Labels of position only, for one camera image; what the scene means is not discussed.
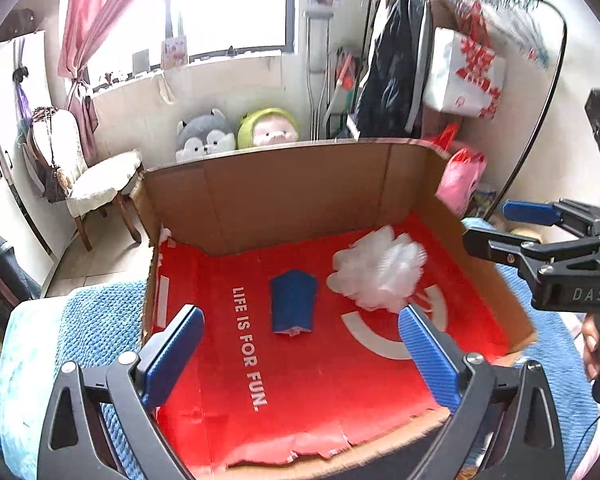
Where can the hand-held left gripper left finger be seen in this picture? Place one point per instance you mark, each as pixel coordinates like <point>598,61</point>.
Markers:
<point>175,355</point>

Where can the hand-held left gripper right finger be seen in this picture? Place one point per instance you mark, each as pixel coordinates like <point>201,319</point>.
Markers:
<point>430,355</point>

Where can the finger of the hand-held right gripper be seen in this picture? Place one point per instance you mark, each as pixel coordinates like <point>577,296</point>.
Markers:
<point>490,249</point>
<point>525,211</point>

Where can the cardboard box red inside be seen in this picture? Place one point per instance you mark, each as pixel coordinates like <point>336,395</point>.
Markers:
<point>280,190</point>

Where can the person's right hand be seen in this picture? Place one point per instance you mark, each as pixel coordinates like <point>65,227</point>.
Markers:
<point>591,345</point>

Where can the colourful snack packet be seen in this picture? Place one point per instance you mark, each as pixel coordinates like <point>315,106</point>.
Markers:
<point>482,205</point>

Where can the pink plastic bag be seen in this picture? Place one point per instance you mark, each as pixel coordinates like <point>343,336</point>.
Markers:
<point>460,175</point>

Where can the blue knit blanket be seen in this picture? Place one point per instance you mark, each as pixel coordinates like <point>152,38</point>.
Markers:
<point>105,320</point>

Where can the white mesh bath pouf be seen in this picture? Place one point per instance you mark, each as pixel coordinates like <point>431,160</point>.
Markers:
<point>380,265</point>

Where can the red plastic bag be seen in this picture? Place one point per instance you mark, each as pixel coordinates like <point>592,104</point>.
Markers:
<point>445,140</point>

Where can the blue folded cloth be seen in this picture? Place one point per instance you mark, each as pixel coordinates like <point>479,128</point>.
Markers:
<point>292,305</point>

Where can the white paper bag red print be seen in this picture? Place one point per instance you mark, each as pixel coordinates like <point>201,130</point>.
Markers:
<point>465,75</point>

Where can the pale teal bedsheet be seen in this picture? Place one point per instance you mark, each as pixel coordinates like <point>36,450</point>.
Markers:
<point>25,360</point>

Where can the black metal clothes rack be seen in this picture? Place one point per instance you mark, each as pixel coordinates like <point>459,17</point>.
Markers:
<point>560,60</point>

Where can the wooden chair white cushion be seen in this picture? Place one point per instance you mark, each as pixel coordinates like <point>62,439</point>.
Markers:
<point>105,175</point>

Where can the dark hanging jacket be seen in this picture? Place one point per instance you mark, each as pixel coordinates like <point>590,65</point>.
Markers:
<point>390,60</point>

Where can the brown handbag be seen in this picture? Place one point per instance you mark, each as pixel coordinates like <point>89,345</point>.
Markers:
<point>52,180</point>

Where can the grey husky plush toy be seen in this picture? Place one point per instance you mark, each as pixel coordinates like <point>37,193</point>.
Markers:
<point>202,135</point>

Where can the pig plush green hood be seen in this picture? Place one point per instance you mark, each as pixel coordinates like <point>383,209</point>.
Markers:
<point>270,130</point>

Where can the grey metal crutch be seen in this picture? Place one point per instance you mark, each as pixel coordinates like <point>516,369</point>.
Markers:
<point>317,60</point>

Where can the white wardrobe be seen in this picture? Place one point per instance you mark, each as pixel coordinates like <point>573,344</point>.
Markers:
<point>10,110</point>

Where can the white card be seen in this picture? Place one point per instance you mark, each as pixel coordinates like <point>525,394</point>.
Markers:
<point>141,60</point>

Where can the pink floral card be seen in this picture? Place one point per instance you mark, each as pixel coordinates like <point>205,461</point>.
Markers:
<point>174,52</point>

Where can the purple hanging ribbon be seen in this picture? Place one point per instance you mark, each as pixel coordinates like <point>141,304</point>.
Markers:
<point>20,75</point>

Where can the pink curtain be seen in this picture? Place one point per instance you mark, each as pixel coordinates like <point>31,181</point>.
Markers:
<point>95,20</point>

